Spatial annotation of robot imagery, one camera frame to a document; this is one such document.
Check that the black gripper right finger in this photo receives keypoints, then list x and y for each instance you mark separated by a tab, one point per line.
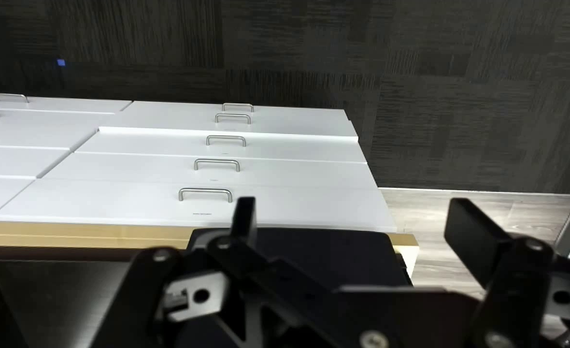
484	248

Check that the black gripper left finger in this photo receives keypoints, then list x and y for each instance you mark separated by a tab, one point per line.
246	223

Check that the white counter cabinet wooden top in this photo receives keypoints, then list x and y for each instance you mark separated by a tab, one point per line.
169	171

